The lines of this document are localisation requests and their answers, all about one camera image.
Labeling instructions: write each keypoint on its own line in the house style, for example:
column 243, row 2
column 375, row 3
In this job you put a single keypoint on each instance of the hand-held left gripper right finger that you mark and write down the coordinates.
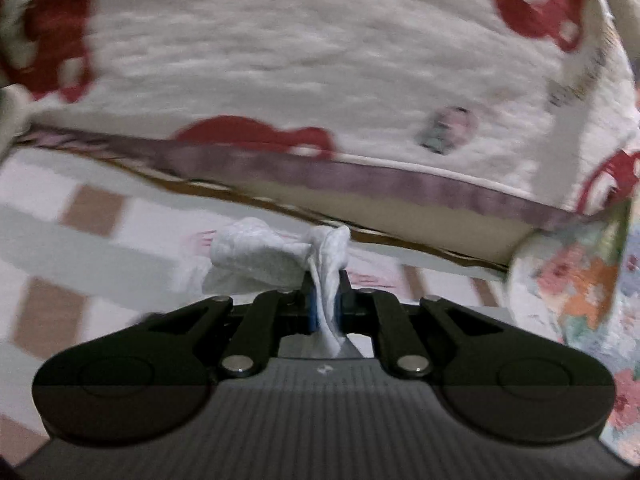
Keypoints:
column 341, row 312

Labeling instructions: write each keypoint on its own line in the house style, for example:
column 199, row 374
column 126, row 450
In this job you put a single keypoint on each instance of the white quilted bedspread purple ruffle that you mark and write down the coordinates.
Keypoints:
column 300, row 60

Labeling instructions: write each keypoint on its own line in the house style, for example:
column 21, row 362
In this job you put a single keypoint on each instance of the white knit garment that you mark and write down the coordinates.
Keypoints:
column 255, row 260

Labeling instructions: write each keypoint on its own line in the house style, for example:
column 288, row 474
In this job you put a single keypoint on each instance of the beige bed base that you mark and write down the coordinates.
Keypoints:
column 450, row 230

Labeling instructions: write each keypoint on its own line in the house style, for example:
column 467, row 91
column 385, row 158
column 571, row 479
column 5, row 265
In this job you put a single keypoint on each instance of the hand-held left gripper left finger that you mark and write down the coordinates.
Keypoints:
column 313, row 310

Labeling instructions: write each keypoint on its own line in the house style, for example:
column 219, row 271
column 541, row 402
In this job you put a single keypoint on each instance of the floral patchwork quilt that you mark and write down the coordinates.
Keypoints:
column 575, row 290

